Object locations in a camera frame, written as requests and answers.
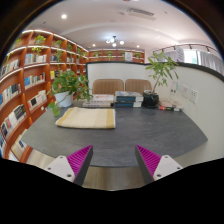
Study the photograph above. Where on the white wall socket plate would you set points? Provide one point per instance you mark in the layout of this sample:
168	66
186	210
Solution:
193	95

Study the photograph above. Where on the dark blue book stack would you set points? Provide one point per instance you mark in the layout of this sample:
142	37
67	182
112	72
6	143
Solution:
128	99

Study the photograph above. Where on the left brown chair back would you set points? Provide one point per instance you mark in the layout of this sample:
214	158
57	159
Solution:
107	86

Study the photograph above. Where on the right brown chair back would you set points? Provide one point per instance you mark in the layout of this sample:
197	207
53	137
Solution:
137	85

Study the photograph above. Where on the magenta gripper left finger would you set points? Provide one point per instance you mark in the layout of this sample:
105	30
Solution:
73	167

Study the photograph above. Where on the small books by wall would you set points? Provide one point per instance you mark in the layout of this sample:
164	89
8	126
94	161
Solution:
170	105

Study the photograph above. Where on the brown chair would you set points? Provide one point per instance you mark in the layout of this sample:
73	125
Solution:
107	86
137	85

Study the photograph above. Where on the ceiling chandelier lamp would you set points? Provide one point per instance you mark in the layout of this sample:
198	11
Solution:
114	41

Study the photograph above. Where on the tall plant in black pot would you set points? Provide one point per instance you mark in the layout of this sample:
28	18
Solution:
161	67

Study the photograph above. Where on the white book stack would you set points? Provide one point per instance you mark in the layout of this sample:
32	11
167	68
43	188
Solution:
100	100

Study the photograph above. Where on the leafy plant in white pot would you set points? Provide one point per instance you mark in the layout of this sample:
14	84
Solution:
67	83

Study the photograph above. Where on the folded cream yellow towel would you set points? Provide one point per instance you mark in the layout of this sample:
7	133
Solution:
84	118

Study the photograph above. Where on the orange wooden bookshelf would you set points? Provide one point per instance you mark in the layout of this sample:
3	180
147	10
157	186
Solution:
26	75

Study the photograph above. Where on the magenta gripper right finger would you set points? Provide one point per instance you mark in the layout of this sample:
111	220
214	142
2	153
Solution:
153	166

